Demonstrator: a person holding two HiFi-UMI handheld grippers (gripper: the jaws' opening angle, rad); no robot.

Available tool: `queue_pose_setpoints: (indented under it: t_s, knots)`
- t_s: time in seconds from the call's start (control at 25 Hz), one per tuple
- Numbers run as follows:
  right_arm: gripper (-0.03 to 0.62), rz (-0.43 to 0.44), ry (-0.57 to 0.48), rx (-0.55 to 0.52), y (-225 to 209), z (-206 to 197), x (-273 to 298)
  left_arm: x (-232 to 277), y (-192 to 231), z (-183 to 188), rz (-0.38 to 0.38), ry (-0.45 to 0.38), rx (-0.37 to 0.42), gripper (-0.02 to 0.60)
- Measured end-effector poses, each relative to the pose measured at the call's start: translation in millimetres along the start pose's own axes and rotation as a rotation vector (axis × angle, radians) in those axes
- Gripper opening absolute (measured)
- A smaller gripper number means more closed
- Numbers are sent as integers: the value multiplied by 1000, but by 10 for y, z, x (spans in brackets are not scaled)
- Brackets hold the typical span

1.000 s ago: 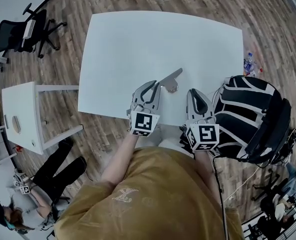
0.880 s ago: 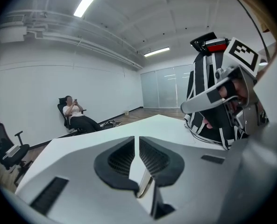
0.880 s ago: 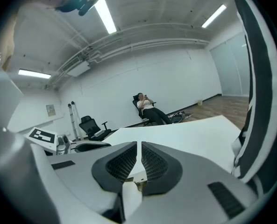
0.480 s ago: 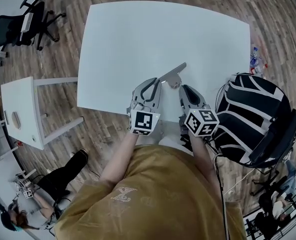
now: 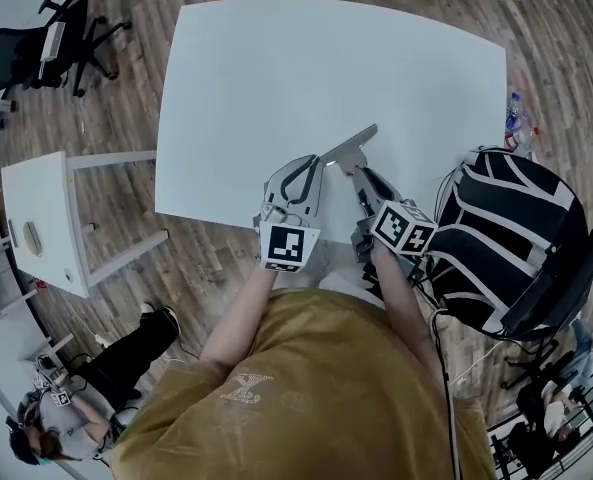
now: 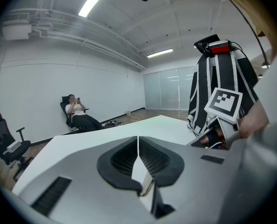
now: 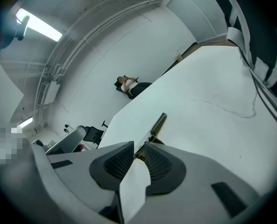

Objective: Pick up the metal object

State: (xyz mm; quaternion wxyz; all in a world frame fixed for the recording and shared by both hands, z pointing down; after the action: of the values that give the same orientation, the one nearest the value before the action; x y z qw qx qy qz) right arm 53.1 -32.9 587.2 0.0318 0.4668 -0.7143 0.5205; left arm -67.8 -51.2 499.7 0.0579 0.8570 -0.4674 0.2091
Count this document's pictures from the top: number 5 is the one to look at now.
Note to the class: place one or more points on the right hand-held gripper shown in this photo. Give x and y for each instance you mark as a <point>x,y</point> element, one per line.
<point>393,225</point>

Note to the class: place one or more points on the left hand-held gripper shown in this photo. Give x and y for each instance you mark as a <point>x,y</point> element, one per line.
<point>286,245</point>

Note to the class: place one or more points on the person's right forearm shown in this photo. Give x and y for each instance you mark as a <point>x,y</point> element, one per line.
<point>401,293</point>

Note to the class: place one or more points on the person's left forearm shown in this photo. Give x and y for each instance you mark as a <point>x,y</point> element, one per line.
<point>241,318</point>

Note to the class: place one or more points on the person's white trousers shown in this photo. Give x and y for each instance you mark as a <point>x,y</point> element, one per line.
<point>346,285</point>

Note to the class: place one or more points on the clear plastic bottle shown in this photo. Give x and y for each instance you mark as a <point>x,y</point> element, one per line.
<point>522,135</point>
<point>513,110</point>

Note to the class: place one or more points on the person's mustard shirt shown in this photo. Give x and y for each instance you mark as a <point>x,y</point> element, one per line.
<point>301,393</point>

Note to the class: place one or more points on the small white desk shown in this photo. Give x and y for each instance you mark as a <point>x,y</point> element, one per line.
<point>41,193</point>

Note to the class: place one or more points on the white box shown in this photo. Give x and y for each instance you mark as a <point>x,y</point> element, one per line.
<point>52,43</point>

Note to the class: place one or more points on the black mesh office chair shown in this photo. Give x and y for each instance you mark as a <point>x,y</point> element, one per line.
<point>6,53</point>

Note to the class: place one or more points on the black metal railing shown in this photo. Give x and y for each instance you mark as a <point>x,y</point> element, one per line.
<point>576,448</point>

